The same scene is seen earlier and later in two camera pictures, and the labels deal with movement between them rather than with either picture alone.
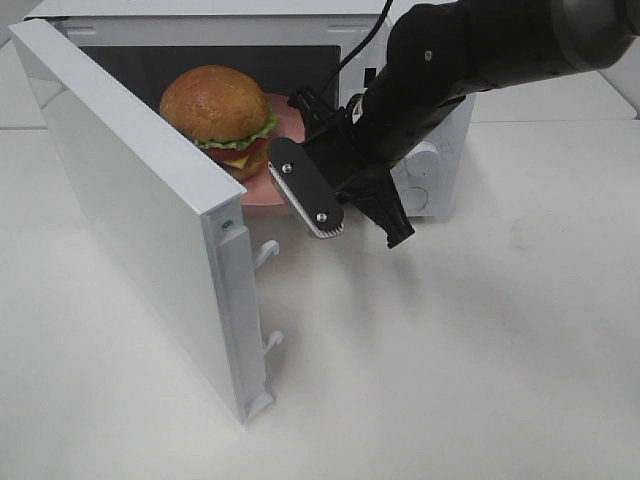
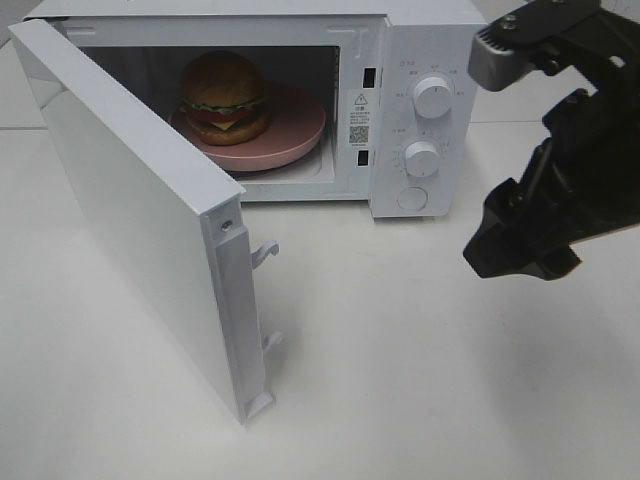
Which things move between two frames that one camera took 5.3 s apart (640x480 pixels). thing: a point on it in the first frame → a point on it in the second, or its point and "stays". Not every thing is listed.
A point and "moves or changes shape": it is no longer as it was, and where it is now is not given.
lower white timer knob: x=422 y=160 stays
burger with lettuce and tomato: x=226 y=113 moves or changes shape
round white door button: x=414 y=199 stays
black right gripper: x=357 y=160 → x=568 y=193
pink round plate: x=263 y=190 → x=296 y=123
